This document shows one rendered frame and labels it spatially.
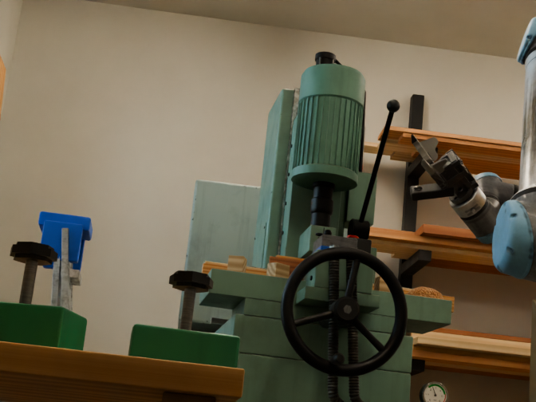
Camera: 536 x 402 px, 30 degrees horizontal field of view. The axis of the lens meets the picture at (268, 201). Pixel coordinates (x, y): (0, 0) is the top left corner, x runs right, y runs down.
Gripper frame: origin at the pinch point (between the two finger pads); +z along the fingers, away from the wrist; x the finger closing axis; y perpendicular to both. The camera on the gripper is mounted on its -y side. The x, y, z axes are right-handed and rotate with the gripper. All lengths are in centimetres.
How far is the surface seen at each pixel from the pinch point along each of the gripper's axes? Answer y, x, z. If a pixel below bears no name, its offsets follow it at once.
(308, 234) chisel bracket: -33.5, 12.8, 4.2
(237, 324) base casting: -53, 42, 11
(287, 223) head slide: -39.3, 0.6, 3.9
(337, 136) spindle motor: -13.5, -0.2, 15.5
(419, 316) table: -20.1, 36.4, -19.5
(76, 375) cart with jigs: -11, 168, 89
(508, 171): 3, -199, -145
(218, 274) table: -50, 34, 21
